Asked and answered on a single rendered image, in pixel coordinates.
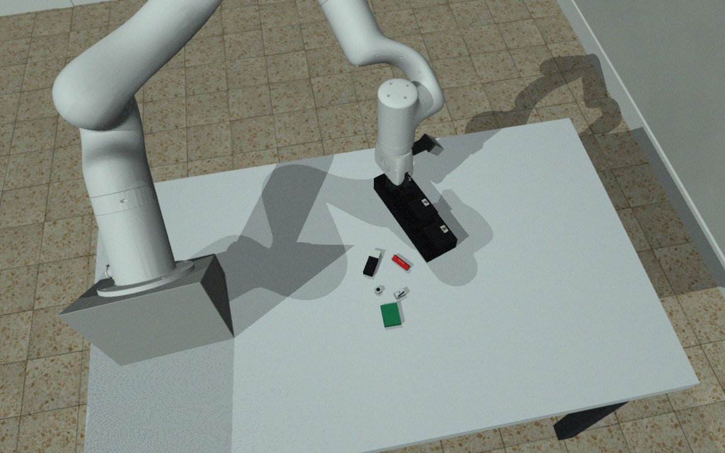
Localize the black rack of bins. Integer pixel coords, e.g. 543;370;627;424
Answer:
374;173;457;263

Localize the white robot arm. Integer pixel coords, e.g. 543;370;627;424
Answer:
52;0;444;297

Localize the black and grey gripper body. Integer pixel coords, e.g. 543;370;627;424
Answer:
374;141;413;186

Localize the red battery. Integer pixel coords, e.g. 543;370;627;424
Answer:
391;254;410;271

